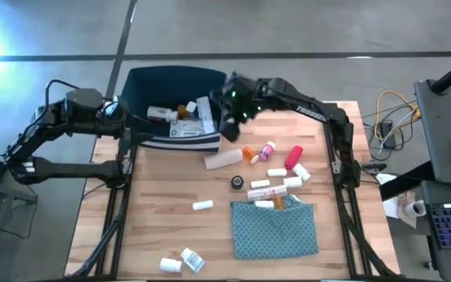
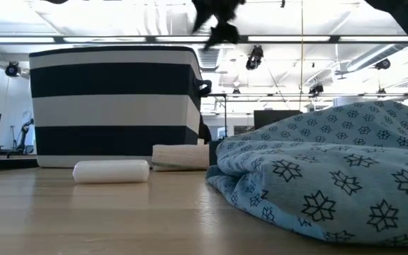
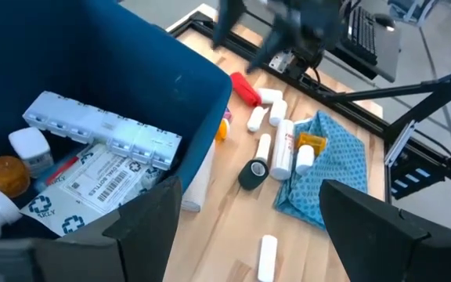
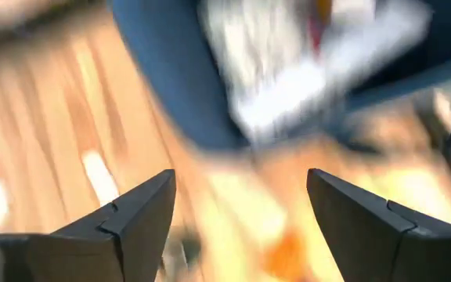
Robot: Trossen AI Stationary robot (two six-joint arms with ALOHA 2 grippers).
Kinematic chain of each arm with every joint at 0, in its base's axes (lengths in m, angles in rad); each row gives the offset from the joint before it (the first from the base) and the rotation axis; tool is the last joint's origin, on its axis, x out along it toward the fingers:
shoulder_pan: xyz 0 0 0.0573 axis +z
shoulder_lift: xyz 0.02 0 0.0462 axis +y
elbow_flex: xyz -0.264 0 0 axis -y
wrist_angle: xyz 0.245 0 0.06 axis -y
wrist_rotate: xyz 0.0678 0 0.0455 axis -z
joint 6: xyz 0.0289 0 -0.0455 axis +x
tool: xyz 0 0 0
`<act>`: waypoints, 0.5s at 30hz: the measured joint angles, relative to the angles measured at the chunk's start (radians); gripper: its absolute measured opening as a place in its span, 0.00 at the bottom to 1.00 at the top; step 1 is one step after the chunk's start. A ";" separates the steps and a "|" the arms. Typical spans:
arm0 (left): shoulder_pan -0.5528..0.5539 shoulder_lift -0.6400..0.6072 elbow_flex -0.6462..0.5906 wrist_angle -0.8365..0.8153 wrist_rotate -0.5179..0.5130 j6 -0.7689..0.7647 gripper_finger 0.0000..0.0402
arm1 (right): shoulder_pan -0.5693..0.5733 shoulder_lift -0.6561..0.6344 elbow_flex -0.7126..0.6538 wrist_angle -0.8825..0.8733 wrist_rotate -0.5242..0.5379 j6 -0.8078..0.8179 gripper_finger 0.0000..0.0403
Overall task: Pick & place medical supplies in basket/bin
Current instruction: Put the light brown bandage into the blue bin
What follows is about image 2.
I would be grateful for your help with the navy white striped fabric basket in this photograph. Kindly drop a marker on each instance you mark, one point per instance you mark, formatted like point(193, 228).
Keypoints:
point(112, 110)

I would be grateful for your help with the black ceiling camera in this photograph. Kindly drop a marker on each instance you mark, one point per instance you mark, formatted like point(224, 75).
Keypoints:
point(254, 58)

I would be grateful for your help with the beige bandage roll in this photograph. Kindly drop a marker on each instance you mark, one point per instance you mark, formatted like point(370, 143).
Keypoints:
point(181, 157)

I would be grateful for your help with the round black ceiling spotlight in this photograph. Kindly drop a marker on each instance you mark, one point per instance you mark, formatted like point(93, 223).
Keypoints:
point(12, 69)

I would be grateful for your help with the black metal table frame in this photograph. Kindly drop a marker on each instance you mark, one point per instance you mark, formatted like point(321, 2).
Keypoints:
point(5, 163)

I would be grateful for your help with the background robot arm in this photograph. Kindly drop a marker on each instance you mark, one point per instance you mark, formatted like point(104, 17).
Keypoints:
point(23, 136)

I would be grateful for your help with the black monitor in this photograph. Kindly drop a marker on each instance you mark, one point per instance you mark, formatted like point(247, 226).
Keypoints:
point(273, 118)

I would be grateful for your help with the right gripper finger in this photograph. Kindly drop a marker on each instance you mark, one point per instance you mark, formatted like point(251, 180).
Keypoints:
point(203, 20)
point(225, 33)

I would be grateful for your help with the black ceiling fixture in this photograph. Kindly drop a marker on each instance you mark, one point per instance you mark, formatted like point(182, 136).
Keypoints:
point(316, 89)
point(383, 64)

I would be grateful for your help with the white column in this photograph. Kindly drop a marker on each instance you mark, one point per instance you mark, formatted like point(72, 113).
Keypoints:
point(344, 101)

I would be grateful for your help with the blue snowflake patterned cloth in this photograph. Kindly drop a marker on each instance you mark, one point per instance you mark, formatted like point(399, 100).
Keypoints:
point(331, 170)

